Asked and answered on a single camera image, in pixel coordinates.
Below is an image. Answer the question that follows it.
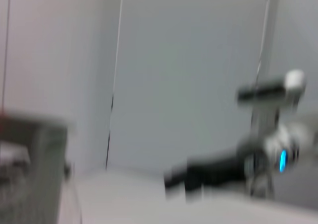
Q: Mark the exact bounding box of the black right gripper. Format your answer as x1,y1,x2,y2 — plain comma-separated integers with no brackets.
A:
164,149,249,192

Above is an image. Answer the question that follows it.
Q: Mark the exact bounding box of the grey perforated storage bin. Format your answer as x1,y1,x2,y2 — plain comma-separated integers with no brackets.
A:
0,114,70,224

